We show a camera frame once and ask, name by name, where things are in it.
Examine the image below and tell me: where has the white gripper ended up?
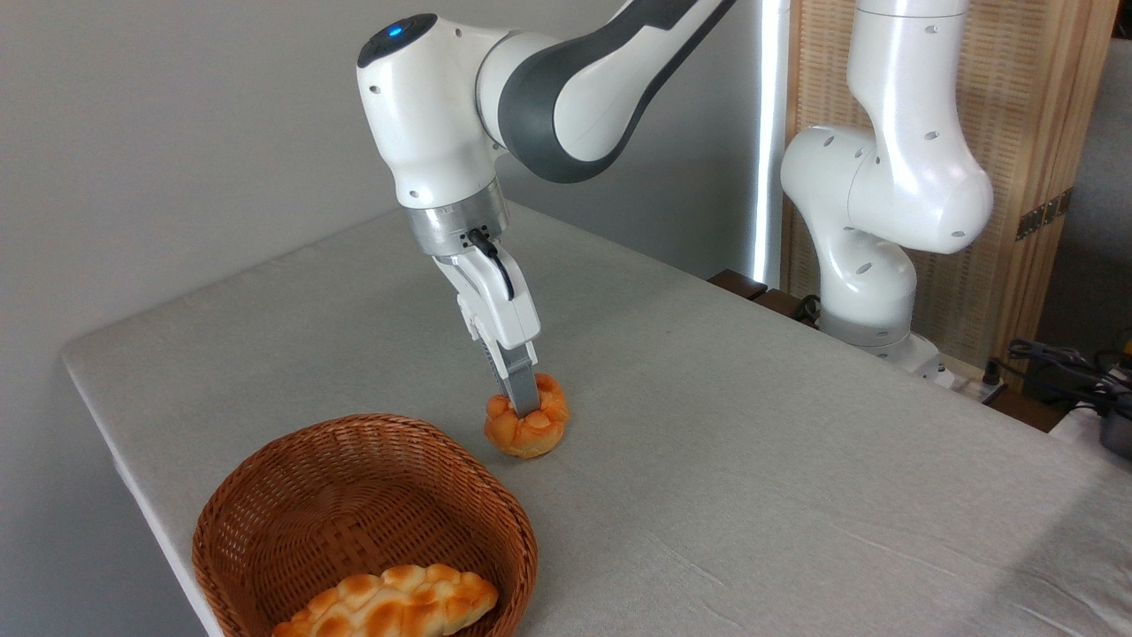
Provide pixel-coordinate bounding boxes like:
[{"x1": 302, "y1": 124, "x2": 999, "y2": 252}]
[{"x1": 432, "y1": 242, "x2": 543, "y2": 418}]

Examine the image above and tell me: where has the round knotted bread roll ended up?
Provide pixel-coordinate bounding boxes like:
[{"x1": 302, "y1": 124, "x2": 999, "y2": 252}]
[{"x1": 484, "y1": 372, "x2": 571, "y2": 460}]

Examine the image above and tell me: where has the long braided bread loaf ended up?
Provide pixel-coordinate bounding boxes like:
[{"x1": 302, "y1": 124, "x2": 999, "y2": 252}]
[{"x1": 272, "y1": 564, "x2": 500, "y2": 637}]

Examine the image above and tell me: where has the brown wicker basket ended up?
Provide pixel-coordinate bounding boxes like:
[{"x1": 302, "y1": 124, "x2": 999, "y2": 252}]
[{"x1": 192, "y1": 413, "x2": 539, "y2": 637}]

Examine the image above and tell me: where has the dark brown wooden furniture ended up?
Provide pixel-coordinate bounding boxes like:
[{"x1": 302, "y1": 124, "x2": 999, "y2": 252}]
[{"x1": 707, "y1": 269, "x2": 820, "y2": 325}]

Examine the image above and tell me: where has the grey tablecloth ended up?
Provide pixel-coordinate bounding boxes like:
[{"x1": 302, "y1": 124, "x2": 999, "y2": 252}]
[{"x1": 61, "y1": 202, "x2": 1132, "y2": 637}]

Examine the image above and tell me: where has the white power strip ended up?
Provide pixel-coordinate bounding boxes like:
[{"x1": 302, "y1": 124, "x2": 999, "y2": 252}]
[{"x1": 936, "y1": 352, "x2": 1009, "y2": 404}]

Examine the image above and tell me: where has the brass screen hinge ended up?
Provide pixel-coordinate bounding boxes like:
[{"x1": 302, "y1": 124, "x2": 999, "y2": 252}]
[{"x1": 1014, "y1": 187, "x2": 1075, "y2": 242}]

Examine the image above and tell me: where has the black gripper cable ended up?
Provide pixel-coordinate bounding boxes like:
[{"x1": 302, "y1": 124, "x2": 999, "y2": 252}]
[{"x1": 467, "y1": 228, "x2": 516, "y2": 302}]

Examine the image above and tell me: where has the black cable bundle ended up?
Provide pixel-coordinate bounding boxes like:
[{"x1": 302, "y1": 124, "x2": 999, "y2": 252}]
[{"x1": 983, "y1": 338, "x2": 1132, "y2": 417}]

